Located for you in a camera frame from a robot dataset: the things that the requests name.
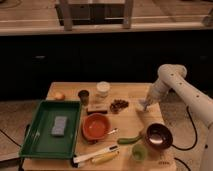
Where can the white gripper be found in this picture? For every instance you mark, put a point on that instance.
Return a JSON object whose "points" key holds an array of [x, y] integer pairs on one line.
{"points": [[157, 91]]}

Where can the red bowl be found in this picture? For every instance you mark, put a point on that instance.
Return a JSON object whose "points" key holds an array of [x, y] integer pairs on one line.
{"points": [[95, 126]]}

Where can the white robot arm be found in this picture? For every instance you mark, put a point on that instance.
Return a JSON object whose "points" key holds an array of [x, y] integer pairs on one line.
{"points": [[172, 76]]}

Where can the dark brown bowl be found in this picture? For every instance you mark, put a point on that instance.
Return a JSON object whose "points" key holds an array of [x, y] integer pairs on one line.
{"points": [[158, 136]]}

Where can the brown grape cluster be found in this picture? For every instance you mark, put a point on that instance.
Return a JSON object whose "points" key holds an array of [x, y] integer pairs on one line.
{"points": [[118, 105]]}

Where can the white lidded jar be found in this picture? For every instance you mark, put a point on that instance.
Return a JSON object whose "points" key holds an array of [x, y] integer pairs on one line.
{"points": [[103, 89]]}

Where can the metal spoon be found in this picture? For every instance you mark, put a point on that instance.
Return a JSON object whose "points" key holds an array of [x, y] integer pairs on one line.
{"points": [[112, 131]]}

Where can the green cucumber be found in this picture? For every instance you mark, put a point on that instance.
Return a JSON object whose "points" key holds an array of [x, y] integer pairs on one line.
{"points": [[132, 140]]}

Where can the green cup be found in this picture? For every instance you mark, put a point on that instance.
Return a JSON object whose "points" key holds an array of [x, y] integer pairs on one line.
{"points": [[139, 152]]}

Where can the brown block brush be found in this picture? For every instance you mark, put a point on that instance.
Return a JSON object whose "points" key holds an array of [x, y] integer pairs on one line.
{"points": [[97, 108]]}

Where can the dark metal cup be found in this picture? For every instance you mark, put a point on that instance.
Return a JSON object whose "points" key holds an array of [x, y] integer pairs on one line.
{"points": [[84, 97]]}

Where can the yellow corn cob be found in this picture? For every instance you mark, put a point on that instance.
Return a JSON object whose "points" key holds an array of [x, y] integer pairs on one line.
{"points": [[104, 158]]}

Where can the grey sponge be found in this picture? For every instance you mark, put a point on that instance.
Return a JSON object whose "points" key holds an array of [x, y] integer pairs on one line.
{"points": [[59, 126]]}

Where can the green plastic tray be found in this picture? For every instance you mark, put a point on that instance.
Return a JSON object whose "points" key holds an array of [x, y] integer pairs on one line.
{"points": [[40, 142]]}

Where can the wooden chair frame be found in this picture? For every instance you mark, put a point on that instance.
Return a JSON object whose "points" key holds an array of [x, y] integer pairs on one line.
{"points": [[71, 13]]}

